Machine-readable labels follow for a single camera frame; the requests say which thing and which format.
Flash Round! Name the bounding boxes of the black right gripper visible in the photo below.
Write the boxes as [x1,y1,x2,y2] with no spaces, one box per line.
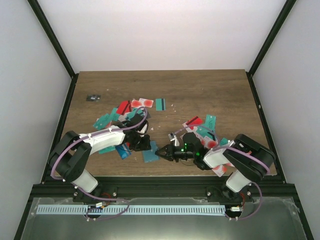
[155,141,196,163]

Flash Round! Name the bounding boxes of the light blue card holder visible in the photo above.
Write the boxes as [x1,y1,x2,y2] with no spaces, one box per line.
[142,141,160,163]

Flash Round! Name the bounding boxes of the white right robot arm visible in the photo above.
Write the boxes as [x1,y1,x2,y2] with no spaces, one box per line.
[155,132,276,202]

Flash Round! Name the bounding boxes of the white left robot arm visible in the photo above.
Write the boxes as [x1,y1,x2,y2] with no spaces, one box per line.
[48,113,151,202]

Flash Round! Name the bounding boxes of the blue card left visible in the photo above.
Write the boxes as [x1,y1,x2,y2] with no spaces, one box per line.
[115,145,131,160]

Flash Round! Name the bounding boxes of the white card red circles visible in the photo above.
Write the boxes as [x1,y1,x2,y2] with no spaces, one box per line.
[131,98,154,108]

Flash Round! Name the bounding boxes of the teal card with black stripe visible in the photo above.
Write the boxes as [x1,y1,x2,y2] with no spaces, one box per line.
[155,98,166,111]

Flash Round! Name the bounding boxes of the white card large red circle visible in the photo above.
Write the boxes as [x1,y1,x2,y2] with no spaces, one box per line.
[212,164,227,177]

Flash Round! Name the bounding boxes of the small black card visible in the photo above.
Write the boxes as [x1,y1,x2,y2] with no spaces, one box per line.
[86,94,101,102]

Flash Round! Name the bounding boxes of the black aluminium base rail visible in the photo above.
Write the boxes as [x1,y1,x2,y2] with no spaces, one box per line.
[72,175,253,204]

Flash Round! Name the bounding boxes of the light blue slotted cable duct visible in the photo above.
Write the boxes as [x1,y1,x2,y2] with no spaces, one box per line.
[36,204,226,216]

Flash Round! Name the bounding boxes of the black frame post left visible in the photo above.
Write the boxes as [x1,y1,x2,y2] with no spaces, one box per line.
[27,0,76,79]

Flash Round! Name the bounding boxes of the black frame post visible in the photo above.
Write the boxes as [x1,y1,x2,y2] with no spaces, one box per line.
[246,0,297,77]
[27,0,76,79]

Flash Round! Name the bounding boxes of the black frame post right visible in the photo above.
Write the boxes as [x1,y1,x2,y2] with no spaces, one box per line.
[246,0,297,77]

